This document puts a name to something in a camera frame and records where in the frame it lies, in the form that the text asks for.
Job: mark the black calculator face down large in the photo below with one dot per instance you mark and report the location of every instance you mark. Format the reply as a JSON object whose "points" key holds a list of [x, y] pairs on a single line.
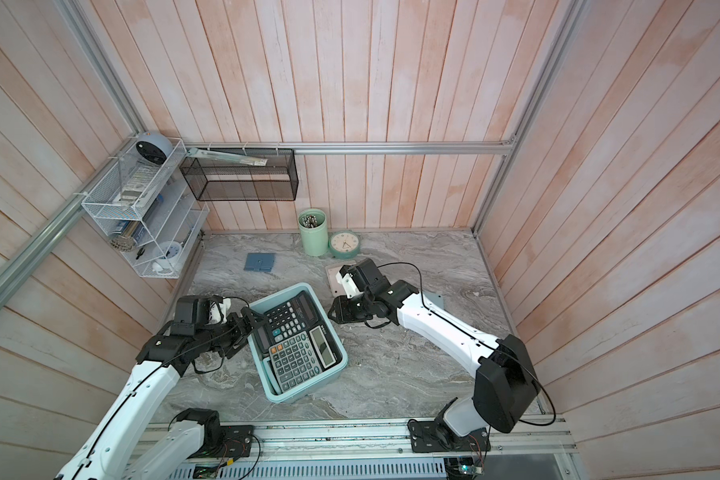
{"points": [[301, 358]]}

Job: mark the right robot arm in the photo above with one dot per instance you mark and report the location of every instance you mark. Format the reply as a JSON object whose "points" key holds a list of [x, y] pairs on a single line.
{"points": [[505, 382]]}

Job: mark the black calculator face down small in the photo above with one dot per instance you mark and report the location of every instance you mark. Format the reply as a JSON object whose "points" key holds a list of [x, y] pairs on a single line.
{"points": [[292, 317]]}

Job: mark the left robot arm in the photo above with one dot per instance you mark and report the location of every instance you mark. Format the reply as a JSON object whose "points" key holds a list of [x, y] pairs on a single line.
{"points": [[201, 324]]}

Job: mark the grey round speaker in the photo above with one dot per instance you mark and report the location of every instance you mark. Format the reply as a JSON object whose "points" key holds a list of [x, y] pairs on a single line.
{"points": [[154, 147]]}

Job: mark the green pen cup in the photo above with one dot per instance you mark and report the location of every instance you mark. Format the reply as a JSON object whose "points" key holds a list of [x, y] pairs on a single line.
{"points": [[313, 226]]}

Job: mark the black wire basket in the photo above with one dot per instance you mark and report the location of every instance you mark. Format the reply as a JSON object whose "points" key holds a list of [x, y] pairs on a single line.
{"points": [[214, 181]]}

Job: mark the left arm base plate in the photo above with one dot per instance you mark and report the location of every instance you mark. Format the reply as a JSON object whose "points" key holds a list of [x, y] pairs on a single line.
{"points": [[234, 441]]}

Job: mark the pink calculator back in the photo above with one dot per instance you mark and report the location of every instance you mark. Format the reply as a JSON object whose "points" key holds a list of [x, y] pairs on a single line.
{"points": [[334, 278]]}

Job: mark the ruler on basket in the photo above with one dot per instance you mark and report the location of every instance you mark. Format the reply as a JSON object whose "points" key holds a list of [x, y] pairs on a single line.
{"points": [[230, 158]]}

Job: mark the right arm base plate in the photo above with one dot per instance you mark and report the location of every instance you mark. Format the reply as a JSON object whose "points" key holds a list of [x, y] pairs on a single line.
{"points": [[434, 437]]}

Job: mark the white wire shelf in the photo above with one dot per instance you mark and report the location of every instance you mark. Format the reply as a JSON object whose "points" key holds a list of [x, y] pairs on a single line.
{"points": [[137, 205]]}

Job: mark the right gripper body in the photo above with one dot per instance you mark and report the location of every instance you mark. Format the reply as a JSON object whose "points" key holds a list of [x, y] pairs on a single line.
{"points": [[359, 309]]}

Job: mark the teal calculator face down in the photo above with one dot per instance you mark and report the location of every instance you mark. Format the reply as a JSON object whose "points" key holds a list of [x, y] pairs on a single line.
{"points": [[433, 301]]}

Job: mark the aluminium front rail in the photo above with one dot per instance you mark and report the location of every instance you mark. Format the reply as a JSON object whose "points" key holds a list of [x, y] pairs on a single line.
{"points": [[388, 438]]}

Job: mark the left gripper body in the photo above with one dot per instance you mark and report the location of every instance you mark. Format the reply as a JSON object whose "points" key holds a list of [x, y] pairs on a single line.
{"points": [[232, 333]]}

